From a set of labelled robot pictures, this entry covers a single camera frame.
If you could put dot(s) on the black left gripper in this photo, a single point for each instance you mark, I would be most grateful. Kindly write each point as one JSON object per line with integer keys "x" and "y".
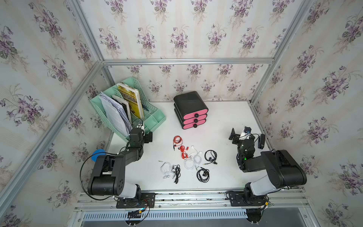
{"x": 147, "y": 137}

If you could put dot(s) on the red earphones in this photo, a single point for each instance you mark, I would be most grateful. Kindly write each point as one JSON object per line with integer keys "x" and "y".
{"x": 177, "y": 142}
{"x": 183, "y": 151}

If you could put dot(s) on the white earphones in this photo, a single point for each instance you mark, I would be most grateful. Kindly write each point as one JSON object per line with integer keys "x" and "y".
{"x": 166, "y": 169}
{"x": 194, "y": 159}

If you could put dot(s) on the pink top drawer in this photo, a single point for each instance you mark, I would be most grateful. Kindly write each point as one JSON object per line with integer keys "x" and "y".
{"x": 195, "y": 114}

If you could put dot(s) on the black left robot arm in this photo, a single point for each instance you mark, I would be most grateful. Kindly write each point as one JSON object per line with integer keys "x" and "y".
{"x": 108, "y": 175}

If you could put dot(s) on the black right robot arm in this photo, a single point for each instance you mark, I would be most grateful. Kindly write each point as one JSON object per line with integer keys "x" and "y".
{"x": 282, "y": 169}

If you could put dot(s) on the black earphones upper right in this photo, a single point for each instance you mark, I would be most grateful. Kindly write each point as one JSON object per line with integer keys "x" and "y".
{"x": 210, "y": 157}

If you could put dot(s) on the black earphones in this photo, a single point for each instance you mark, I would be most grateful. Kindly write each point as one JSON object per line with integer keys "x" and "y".
{"x": 210, "y": 157}
{"x": 203, "y": 175}
{"x": 176, "y": 170}

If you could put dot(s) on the pink bottom drawer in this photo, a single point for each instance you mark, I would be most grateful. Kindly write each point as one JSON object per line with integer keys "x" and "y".
{"x": 194, "y": 125}

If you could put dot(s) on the black earphones left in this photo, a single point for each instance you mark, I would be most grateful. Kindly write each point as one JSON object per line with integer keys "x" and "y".
{"x": 176, "y": 170}

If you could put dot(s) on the black drawer cabinet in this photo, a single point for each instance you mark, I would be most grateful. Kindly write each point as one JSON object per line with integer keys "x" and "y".
{"x": 187, "y": 103}

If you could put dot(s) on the black earphones lower right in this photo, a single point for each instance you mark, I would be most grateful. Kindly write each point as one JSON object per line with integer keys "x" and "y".
{"x": 203, "y": 175}

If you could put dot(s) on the green desk organizer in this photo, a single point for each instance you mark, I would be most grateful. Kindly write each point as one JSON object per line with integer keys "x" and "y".
{"x": 154, "y": 117}

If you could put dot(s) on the black stapler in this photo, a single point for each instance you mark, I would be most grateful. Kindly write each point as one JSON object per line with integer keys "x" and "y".
{"x": 261, "y": 141}

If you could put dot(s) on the white paper stack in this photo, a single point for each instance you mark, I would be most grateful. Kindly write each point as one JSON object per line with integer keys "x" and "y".
{"x": 116, "y": 114}

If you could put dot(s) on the black white notebook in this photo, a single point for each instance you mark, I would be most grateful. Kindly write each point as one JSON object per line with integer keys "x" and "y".
{"x": 125, "y": 106}

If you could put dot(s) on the yellow book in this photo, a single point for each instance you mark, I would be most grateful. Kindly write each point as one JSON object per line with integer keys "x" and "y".
{"x": 133, "y": 97}

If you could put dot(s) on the blue lid container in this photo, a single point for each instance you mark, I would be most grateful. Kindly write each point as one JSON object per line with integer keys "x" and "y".
{"x": 97, "y": 153}

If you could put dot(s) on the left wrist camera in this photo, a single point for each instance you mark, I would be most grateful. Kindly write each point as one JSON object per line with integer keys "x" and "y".
{"x": 139, "y": 124}

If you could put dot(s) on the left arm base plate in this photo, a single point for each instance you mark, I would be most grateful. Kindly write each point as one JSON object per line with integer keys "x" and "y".
{"x": 136, "y": 200}

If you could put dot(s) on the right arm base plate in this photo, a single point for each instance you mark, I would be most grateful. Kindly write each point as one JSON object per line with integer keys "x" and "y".
{"x": 243, "y": 199}

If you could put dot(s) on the aluminium front rail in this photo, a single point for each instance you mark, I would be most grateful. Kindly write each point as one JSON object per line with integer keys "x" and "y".
{"x": 287, "y": 208}

